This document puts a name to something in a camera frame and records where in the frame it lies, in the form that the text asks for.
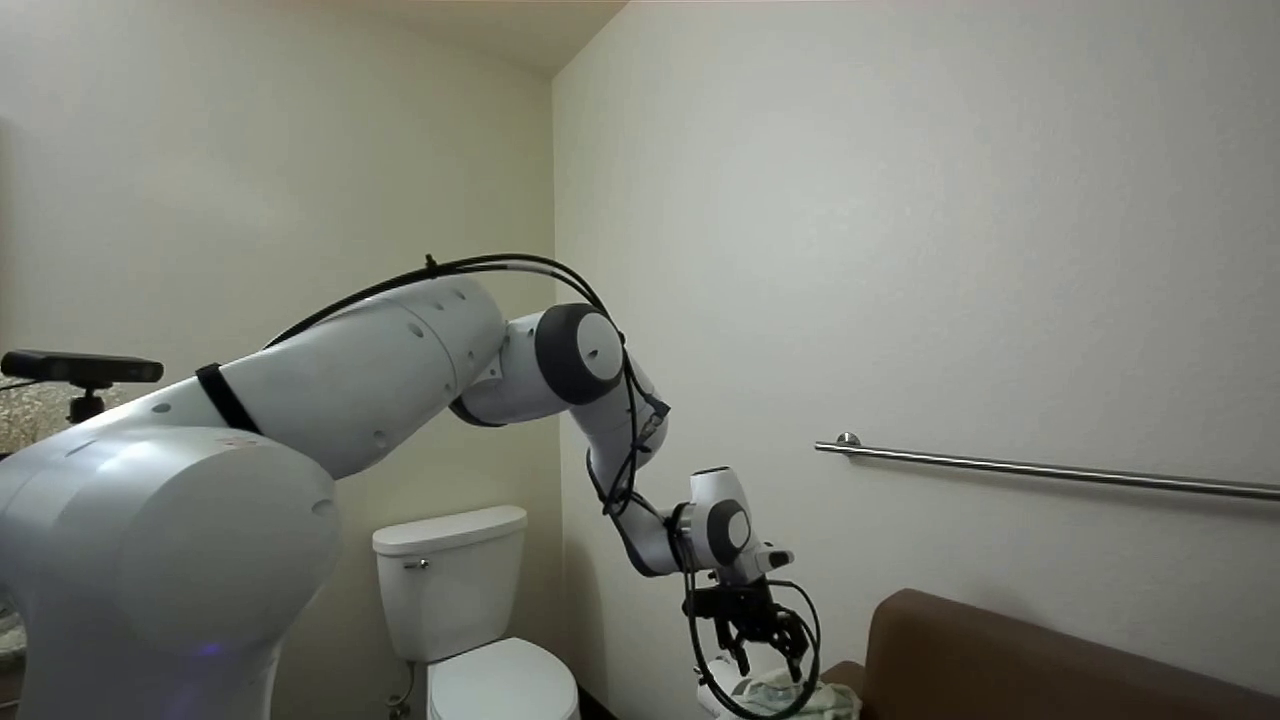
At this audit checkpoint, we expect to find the black camera on tripod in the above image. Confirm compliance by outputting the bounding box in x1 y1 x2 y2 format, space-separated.
0 349 166 427

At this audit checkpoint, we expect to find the metal wall grab bar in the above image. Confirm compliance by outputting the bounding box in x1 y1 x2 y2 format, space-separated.
811 427 1280 510

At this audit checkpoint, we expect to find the white toilet paper roll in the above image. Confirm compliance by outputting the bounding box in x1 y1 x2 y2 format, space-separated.
691 656 737 716

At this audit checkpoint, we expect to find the speckled stone countertop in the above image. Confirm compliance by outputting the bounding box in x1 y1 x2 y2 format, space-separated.
0 378 81 460

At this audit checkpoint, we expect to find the black strap on arm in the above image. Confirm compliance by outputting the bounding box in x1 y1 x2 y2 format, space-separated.
193 359 267 442

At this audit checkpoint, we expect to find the pale green terry cloth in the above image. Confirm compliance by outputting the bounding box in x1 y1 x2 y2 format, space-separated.
724 663 864 720

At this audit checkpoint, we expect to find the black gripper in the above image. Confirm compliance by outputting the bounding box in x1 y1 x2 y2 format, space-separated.
681 574 815 679

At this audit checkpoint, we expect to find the brown cardboard box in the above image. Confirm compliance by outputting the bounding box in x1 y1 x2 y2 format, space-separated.
811 590 1280 720

